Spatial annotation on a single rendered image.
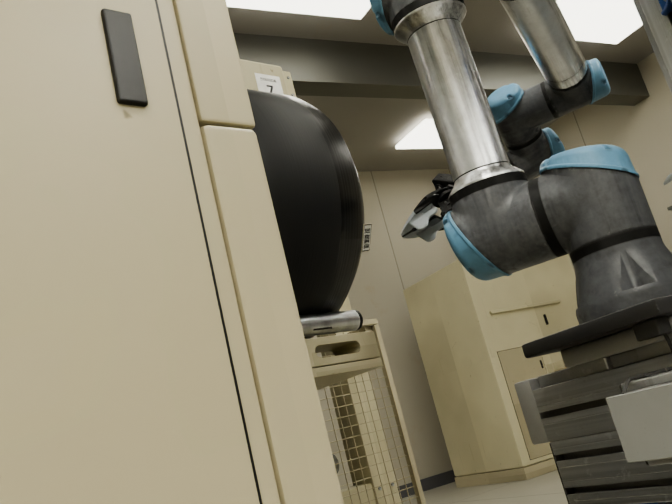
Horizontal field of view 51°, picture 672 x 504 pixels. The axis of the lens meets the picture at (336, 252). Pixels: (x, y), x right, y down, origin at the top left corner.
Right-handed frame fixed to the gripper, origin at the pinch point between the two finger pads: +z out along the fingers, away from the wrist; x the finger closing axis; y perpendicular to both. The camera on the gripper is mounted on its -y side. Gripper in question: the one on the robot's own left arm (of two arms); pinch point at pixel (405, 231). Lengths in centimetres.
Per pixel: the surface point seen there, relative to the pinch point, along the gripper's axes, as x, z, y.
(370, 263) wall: 368, 61, -543
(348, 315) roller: 8.2, 20.1, 3.3
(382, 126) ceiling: 239, -31, -554
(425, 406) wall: 487, 92, -427
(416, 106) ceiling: 231, -69, -533
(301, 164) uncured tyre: -24.2, 10.1, -3.7
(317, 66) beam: 97, -6, -407
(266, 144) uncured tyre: -31.3, 13.5, -4.6
